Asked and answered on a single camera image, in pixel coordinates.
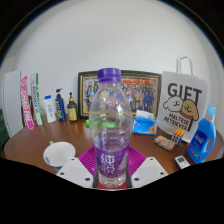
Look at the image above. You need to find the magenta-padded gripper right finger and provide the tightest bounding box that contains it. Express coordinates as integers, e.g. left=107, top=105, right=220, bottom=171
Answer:
left=126, top=146, right=169, bottom=189

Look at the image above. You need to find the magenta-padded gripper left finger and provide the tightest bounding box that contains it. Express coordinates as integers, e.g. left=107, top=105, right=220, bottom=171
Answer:
left=56, top=146, right=100, bottom=189

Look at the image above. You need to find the clear purple-capped water bottle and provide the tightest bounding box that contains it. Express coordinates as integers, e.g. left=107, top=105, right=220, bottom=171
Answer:
left=88, top=67, right=134, bottom=188

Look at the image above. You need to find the blue printed paper cup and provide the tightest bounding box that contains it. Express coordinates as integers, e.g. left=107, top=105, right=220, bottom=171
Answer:
left=42, top=141, right=77, bottom=173

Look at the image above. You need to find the small patterned packet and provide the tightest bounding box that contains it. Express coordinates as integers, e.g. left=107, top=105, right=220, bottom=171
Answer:
left=153, top=134, right=176, bottom=152

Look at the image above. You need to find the white remote control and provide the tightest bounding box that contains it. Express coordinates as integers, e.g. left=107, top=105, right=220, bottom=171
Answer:
left=174, top=154, right=191, bottom=170

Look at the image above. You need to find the colourful puzzle cube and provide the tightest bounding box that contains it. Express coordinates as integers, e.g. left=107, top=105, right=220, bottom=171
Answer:
left=170, top=128, right=185, bottom=146

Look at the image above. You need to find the blue tissue pack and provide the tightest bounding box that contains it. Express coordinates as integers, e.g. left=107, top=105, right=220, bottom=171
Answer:
left=132, top=109, right=158, bottom=136

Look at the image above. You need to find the blue detergent bottle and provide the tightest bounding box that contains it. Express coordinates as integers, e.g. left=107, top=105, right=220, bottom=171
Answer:
left=186, top=104, right=217, bottom=165

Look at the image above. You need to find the brown bottle with yellow label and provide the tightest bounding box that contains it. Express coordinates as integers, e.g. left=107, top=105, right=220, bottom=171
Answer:
left=66, top=92, right=79, bottom=122

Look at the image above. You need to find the dark blue pump bottle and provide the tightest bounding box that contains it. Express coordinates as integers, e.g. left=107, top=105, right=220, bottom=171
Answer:
left=54, top=87, right=67, bottom=122

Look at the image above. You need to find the white paper gift bag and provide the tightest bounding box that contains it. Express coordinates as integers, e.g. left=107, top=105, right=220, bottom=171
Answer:
left=156, top=55, right=208, bottom=144

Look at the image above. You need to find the framed group photo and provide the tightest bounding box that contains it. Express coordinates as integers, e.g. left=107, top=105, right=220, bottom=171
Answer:
left=77, top=69, right=163, bottom=120

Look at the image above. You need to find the green and white toothpaste box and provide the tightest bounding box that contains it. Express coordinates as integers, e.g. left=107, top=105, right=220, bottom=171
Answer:
left=30, top=72, right=45, bottom=127

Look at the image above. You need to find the pink toothpaste box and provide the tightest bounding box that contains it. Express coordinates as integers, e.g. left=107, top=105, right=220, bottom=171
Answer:
left=20, top=75, right=36, bottom=131

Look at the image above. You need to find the white leaning board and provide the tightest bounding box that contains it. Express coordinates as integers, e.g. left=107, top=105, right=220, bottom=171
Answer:
left=2, top=70, right=24, bottom=138

